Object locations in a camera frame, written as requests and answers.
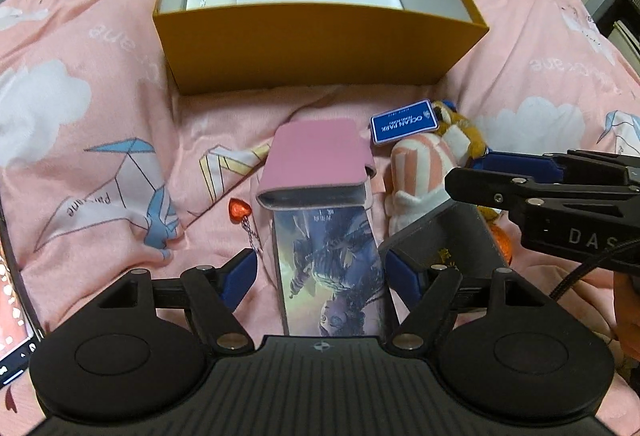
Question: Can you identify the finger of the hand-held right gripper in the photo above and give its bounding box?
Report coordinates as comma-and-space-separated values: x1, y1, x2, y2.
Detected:
467, 148, 640, 189
444, 166, 630, 217

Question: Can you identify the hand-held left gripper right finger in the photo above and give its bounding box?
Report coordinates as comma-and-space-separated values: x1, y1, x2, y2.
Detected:
385, 248, 546, 352

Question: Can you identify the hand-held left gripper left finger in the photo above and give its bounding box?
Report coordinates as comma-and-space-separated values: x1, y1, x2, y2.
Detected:
97, 248, 258, 352

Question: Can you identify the orange crochet charm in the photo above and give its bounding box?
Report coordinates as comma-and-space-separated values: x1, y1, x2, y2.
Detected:
487, 216, 514, 267

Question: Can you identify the striped plush toy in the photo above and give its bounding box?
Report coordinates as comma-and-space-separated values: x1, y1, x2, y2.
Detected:
382, 100, 501, 237

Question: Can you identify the illustrated card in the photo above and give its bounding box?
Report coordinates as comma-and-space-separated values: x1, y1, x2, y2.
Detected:
270, 203, 396, 338

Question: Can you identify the pink case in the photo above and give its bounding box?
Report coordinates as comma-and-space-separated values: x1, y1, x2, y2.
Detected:
255, 118, 377, 209

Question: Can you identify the yellow cardboard box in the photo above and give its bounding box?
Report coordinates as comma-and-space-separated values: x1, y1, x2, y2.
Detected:
151, 0, 491, 96

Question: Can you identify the blue paper tag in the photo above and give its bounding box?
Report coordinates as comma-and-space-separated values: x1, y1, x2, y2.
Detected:
369, 100, 441, 147

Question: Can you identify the lit screen device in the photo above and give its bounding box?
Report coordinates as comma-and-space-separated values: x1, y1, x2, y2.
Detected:
0, 201, 47, 389

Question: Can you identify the pink printed blanket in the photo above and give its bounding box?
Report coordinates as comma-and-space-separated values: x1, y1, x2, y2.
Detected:
0, 0, 640, 422

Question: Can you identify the black braided cable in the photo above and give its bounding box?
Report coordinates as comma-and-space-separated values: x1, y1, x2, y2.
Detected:
550, 240, 640, 301

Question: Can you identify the red heart charm with chain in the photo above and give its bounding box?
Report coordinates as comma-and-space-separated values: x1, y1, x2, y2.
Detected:
227, 197, 263, 253

